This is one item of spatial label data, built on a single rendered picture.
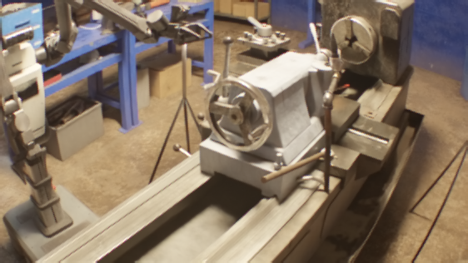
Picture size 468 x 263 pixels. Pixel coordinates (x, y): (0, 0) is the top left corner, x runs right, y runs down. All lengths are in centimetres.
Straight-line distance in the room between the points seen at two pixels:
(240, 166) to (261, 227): 23
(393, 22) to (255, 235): 142
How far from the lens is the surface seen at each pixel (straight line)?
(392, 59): 238
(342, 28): 221
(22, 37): 177
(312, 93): 154
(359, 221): 203
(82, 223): 224
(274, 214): 134
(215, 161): 146
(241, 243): 123
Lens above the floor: 169
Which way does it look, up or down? 29 degrees down
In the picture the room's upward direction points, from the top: 1 degrees clockwise
